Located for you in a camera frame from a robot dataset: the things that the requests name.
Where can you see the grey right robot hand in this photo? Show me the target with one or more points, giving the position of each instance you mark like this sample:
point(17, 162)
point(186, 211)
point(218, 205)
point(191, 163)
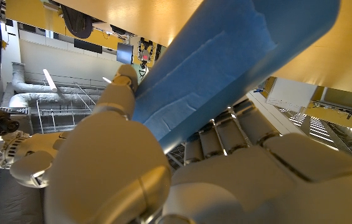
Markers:
point(35, 161)

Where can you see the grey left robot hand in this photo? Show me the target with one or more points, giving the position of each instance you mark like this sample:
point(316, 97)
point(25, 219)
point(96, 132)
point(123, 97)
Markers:
point(107, 161)

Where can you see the blue metal bottle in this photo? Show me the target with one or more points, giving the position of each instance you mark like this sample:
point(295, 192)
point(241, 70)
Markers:
point(219, 62)

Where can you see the white tube light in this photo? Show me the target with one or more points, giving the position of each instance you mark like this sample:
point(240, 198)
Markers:
point(50, 81)

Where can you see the white structural beam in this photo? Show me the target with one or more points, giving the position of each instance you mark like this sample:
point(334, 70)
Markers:
point(272, 112)

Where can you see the white board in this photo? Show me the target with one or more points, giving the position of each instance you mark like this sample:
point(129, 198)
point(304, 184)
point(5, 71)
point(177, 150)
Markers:
point(291, 93)

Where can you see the silver ventilation duct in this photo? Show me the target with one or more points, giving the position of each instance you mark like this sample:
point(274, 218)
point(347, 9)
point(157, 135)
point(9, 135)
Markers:
point(29, 93)

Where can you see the dark wall monitor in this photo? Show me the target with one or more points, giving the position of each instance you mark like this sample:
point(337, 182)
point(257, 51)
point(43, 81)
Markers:
point(124, 53)

